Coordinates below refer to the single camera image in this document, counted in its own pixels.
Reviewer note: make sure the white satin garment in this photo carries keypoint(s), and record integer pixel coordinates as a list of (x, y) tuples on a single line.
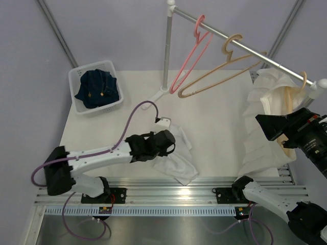
[(178, 164)]

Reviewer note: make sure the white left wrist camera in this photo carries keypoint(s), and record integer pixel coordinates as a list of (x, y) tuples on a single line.
[(163, 122)]

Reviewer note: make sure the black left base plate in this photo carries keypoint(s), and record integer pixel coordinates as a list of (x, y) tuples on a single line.
[(116, 196)]

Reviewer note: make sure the dark blue denim skirt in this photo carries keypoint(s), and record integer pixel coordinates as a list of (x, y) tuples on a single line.
[(98, 88)]

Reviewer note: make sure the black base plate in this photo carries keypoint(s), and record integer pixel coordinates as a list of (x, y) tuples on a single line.
[(116, 196), (225, 196)]

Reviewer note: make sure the aluminium mounting rail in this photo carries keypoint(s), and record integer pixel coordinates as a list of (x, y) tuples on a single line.
[(155, 189)]

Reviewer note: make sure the white plastic basket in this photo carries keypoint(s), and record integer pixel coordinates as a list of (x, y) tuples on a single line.
[(74, 76)]

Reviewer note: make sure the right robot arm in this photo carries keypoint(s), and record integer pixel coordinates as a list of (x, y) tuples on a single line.
[(306, 220)]

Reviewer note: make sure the white slotted cable duct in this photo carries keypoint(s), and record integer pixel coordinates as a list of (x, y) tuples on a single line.
[(140, 211)]

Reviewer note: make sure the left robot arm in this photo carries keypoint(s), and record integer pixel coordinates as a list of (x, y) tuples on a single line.
[(66, 171)]

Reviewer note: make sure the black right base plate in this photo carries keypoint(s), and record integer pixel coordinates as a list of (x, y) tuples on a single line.
[(225, 196)]

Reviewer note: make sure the cream white garment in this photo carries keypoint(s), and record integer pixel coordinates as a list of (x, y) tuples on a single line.
[(273, 95)]

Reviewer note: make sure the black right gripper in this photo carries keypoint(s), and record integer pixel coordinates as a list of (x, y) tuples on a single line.
[(294, 126)]

